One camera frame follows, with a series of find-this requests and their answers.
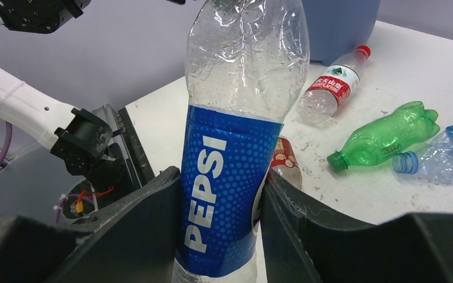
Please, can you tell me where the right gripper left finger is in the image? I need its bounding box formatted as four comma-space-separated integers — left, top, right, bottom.
0, 166, 180, 282

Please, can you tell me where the blue label crushed bottle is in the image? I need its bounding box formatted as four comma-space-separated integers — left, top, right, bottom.
392, 125, 453, 184

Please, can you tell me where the green plastic bottle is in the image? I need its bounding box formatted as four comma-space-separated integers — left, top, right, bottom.
327, 101, 440, 173

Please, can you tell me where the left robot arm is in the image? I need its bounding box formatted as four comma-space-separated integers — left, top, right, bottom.
0, 1, 113, 176

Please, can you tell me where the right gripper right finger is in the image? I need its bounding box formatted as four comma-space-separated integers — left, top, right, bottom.
261, 170, 453, 282

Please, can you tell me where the red label water bottle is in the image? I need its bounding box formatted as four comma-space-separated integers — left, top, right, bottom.
296, 45, 372, 127

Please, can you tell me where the red cap tea bottle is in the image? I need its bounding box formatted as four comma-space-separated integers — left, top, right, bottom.
270, 136, 303, 190

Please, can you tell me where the blue plastic bin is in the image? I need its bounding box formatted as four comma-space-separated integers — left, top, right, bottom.
302, 0, 380, 66

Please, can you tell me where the Pepsi English label bottle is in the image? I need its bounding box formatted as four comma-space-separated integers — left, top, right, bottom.
172, 1, 310, 282

